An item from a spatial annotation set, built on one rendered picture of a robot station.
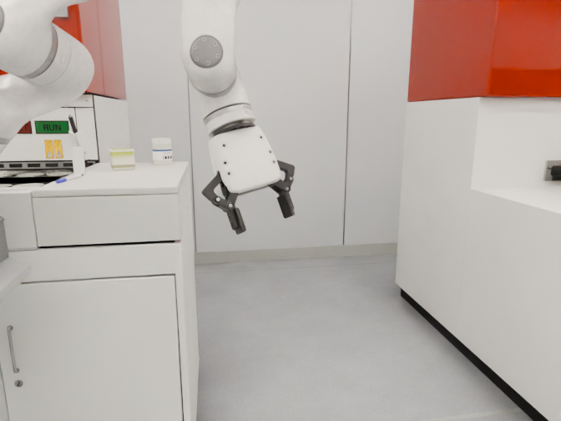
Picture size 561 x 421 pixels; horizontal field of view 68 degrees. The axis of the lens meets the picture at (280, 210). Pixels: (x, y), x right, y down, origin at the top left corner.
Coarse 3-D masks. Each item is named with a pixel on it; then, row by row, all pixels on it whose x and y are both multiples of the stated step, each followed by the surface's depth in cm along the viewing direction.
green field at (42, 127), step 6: (36, 126) 155; (42, 126) 155; (48, 126) 155; (54, 126) 156; (60, 126) 156; (66, 126) 156; (42, 132) 155; (48, 132) 156; (54, 132) 156; (60, 132) 156; (66, 132) 157
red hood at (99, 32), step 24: (96, 0) 168; (72, 24) 145; (96, 24) 167; (120, 24) 214; (96, 48) 165; (120, 48) 212; (0, 72) 145; (96, 72) 164; (120, 72) 210; (120, 96) 208
